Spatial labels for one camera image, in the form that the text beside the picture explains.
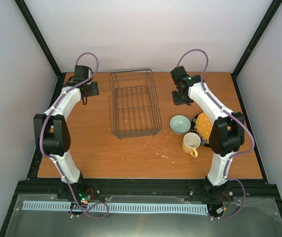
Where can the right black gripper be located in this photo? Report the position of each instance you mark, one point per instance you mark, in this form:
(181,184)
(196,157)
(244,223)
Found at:
(176,101)

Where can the grey wire dish rack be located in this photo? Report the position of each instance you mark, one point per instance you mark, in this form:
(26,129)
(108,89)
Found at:
(133,104)

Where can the black striped plate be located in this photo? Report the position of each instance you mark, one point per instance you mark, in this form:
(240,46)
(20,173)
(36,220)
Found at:
(193,129)

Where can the left black frame post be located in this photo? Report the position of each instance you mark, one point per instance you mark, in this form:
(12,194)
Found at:
(21,4)

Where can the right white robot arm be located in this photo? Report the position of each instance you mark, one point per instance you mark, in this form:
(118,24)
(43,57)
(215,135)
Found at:
(227,133)

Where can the black aluminium frame rail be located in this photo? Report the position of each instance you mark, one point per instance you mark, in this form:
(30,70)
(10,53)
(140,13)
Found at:
(192,190)

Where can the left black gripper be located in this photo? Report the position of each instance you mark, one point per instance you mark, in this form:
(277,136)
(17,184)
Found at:
(93,91)

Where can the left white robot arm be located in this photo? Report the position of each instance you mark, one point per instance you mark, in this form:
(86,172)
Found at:
(52,135)

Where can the right black frame post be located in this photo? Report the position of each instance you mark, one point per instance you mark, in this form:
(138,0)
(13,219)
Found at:
(260,30)

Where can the light blue slotted cable duct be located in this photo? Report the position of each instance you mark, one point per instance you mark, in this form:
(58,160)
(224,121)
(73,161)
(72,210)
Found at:
(118,208)

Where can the light green ceramic bowl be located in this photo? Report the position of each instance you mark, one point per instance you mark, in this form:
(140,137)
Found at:
(180,124)

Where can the yellow ceramic mug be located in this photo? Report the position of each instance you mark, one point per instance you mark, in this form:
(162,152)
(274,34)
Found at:
(190,144)

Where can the black frame post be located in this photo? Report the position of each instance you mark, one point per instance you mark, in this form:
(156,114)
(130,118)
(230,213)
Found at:
(260,30)
(21,4)

